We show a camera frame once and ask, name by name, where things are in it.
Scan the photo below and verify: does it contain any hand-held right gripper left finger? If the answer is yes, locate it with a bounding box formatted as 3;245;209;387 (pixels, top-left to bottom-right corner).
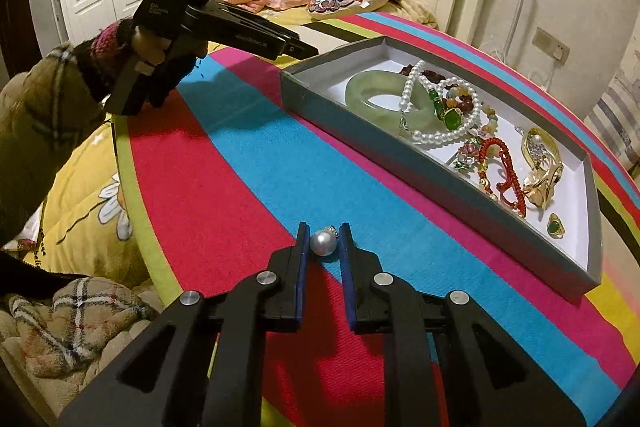
57;222;309;427

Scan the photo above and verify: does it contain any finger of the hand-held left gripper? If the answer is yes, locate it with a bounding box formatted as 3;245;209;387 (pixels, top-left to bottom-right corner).
220;3;302;44
191;8;319;61

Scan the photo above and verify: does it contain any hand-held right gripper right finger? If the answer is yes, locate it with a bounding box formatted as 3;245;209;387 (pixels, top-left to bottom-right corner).
340;222;586;427

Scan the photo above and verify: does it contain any pearl earring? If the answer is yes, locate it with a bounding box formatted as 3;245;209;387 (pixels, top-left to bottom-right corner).
310;226;343;258

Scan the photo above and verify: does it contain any grey jewelry box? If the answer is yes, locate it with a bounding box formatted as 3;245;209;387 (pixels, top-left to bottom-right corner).
279;36;603;299

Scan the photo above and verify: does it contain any dark red bead bracelet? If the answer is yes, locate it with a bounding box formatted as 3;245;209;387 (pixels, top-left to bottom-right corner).
400;63;481;115

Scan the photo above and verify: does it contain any white pearl strand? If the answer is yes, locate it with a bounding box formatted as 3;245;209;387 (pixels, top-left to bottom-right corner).
398;61;483;146

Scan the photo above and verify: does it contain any person's left forearm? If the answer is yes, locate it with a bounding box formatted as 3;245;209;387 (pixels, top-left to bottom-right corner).
0;44;116;248

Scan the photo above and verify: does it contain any person's left hand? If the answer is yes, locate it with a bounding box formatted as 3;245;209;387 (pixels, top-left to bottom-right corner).
75;21;197;108

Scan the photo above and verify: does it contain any rainbow striped cloth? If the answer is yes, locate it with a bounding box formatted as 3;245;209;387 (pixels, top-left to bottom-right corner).
112;12;640;427

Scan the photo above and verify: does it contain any green jade bangle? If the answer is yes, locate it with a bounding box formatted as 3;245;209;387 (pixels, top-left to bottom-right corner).
345;71;436;132

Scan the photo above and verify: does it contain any enamel flower brooch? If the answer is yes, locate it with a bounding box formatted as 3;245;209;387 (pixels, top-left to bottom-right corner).
450;134;488;170

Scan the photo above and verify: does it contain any green gem pendant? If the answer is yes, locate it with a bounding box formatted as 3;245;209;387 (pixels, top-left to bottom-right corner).
427;89;466;132

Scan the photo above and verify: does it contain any yellow daisy quilt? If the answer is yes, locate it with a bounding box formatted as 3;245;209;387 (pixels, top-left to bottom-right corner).
30;122;151;288

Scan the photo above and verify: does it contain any gold brooch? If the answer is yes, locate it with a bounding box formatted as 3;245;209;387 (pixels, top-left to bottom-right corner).
520;127;565;208

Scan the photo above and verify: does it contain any beige plaid plush clothing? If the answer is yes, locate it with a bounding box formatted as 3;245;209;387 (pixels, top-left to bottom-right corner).
0;277;166;423

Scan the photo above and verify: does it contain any white slim stand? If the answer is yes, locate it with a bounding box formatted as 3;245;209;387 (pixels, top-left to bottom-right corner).
507;0;531;52

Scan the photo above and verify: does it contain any patterned curtain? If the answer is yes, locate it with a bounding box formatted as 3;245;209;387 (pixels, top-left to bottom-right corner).
582;52;640;168

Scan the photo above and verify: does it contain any red cord bracelet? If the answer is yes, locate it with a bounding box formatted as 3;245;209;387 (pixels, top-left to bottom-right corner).
475;138;528;218

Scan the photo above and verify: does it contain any multicolour bead bracelet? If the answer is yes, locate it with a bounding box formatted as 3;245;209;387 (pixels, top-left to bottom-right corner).
440;87;501;132

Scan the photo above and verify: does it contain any green stone gold ring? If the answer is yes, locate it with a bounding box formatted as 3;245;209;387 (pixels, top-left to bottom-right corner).
546;213;568;239

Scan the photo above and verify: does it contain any wall socket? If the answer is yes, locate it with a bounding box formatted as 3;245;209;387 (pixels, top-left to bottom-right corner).
532;27;571;62

